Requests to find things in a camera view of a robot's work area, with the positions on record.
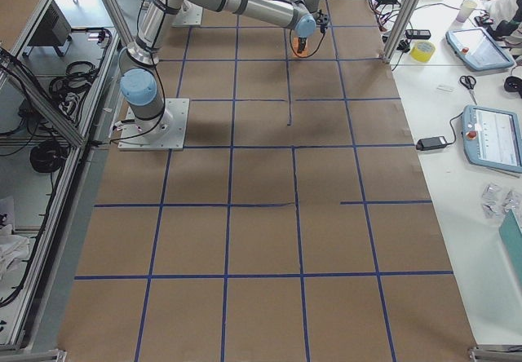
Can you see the upper blue teach pendant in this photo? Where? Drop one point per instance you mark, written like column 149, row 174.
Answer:
column 478, row 50

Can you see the person white sleeve forearm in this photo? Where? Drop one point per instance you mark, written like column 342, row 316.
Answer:
column 501, row 9

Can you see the black power brick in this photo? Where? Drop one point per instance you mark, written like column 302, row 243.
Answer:
column 431, row 143

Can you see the clear plastic parts bags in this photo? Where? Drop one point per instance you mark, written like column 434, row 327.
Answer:
column 496, row 202

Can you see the aluminium corner post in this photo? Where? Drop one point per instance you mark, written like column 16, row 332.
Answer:
column 398, row 29

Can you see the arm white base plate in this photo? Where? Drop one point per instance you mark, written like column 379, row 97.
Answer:
column 169, row 133
column 196, row 22

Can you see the black remote control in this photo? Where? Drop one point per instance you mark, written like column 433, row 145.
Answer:
column 418, row 34

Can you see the black electronics box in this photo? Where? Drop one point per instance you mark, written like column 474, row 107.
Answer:
column 53, row 31

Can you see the orange foam cube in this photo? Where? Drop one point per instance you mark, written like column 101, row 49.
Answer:
column 299, row 47

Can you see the lower blue teach pendant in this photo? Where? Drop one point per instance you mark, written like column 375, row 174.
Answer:
column 492, row 138

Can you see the black scissors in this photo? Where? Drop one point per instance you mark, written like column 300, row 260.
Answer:
column 469, row 82

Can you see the white paper cup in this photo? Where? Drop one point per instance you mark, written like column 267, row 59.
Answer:
column 466, row 9

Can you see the yellow tape roll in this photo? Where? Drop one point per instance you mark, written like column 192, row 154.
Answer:
column 422, row 51

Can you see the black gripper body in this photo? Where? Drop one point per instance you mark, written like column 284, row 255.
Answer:
column 302, row 40

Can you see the blue teach pendant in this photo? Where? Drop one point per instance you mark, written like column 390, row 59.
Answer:
column 492, row 138
column 478, row 50

